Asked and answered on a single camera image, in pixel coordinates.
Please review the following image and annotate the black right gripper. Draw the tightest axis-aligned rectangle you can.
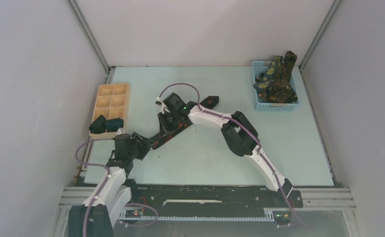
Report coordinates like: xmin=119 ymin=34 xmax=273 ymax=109
xmin=158 ymin=111 xmax=180 ymax=138

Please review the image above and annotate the black orange-flower tie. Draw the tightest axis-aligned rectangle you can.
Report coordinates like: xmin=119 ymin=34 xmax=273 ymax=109
xmin=148 ymin=93 xmax=223 ymax=150

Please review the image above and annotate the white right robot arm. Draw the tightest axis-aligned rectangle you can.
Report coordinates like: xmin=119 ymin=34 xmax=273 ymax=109
xmin=152 ymin=93 xmax=293 ymax=206

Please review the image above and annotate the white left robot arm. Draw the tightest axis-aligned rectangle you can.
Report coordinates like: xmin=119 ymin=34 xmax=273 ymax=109
xmin=68 ymin=132 xmax=152 ymax=237

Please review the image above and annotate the rolled dark green tie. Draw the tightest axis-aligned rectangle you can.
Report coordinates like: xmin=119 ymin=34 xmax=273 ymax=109
xmin=105 ymin=118 xmax=124 ymax=132

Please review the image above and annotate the wooden compartment organizer box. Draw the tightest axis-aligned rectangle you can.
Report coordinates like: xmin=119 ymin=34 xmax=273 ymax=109
xmin=92 ymin=82 xmax=130 ymax=121

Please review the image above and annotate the navy yellow-flower tie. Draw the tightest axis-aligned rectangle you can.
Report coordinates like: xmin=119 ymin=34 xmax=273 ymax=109
xmin=252 ymin=56 xmax=283 ymax=102

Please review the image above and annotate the light blue plastic basket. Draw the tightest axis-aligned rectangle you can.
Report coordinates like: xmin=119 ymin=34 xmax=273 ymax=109
xmin=251 ymin=57 xmax=299 ymax=112

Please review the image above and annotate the dark gold-patterned tie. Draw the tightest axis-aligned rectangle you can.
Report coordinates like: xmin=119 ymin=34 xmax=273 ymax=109
xmin=267 ymin=51 xmax=298 ymax=104

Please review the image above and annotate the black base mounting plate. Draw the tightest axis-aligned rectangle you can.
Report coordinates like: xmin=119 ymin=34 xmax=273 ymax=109
xmin=129 ymin=185 xmax=303 ymax=217

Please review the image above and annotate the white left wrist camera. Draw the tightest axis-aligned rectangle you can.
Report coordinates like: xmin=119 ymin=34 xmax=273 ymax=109
xmin=116 ymin=127 xmax=126 ymax=135

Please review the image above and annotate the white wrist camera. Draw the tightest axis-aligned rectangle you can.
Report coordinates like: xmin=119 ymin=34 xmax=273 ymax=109
xmin=116 ymin=127 xmax=126 ymax=135
xmin=156 ymin=97 xmax=170 ymax=114

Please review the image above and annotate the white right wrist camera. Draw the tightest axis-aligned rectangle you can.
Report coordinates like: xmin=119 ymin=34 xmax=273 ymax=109
xmin=156 ymin=97 xmax=170 ymax=114

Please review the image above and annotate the light blue cable duct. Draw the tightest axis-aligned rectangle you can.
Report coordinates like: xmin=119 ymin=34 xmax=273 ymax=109
xmin=116 ymin=209 xmax=275 ymax=222

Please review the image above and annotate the aluminium frame rail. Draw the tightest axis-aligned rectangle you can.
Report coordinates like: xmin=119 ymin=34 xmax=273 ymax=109
xmin=297 ymin=188 xmax=356 ymax=211

